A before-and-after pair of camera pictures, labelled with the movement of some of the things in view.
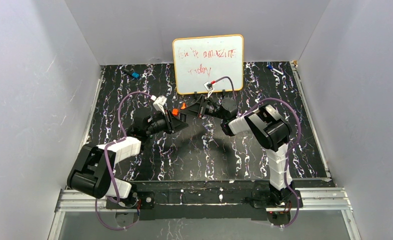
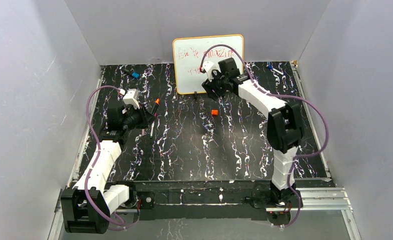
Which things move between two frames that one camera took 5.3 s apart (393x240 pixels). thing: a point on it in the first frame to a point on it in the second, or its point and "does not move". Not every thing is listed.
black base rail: (200, 200) does not move
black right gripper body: (202, 107) to (208, 88)
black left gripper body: (169, 122) to (145, 115)
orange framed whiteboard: (198, 60) does not move
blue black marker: (133, 74) does not move
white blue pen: (270, 67) does not move
